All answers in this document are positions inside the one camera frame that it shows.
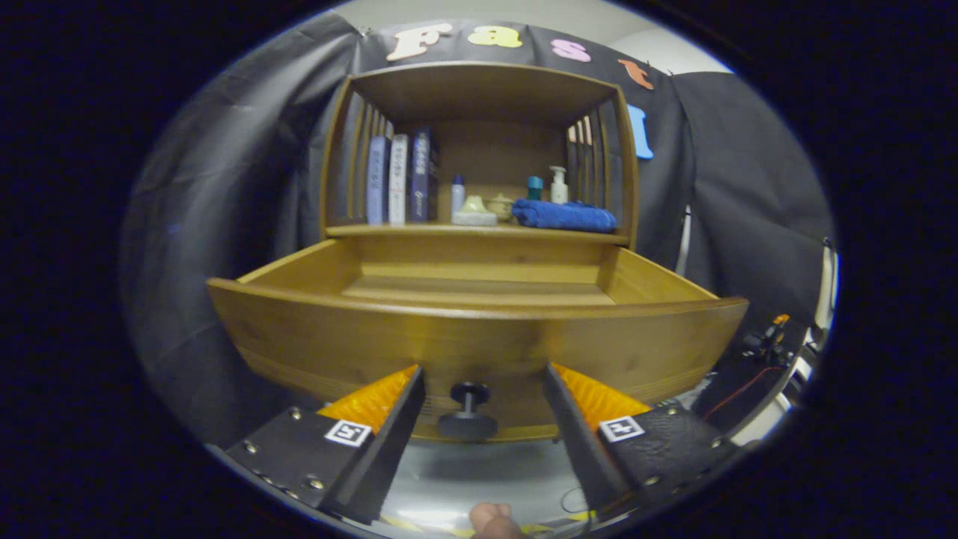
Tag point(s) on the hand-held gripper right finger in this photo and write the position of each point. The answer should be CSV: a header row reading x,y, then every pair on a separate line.
x,y
572,434

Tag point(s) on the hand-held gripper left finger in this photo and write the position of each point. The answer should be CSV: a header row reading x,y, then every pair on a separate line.
x,y
389,442

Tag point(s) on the black drawer knob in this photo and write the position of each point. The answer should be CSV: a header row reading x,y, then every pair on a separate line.
x,y
468,427

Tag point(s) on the wooden drawer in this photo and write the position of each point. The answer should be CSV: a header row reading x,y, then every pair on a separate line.
x,y
337,337

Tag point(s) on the wooden cabinet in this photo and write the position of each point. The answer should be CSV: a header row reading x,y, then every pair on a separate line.
x,y
494,150

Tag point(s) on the dark device with orange tip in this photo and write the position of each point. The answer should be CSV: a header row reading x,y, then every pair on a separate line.
x,y
763,340

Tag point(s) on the folded blue towel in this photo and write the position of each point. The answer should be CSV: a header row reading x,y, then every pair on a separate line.
x,y
565,215

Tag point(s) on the white stand pole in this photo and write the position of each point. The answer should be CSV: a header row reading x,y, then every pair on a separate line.
x,y
683,239

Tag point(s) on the lidded ceramic teacup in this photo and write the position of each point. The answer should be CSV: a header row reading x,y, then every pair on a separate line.
x,y
501,207

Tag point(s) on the white pump bottle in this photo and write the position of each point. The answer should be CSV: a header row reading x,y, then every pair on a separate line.
x,y
559,191

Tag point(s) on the teal bottle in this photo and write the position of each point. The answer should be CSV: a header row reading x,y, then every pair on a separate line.
x,y
535,187

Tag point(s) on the small white blue-capped bottle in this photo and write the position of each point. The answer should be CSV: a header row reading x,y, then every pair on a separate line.
x,y
457,195

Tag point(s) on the light blue book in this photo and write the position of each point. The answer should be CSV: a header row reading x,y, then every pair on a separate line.
x,y
378,183

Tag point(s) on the white book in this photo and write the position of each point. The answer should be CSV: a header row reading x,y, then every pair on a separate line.
x,y
398,180

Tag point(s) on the dark blue book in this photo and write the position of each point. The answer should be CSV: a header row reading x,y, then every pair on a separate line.
x,y
423,176

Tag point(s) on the black backdrop cloth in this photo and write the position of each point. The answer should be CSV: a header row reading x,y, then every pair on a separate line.
x,y
224,187

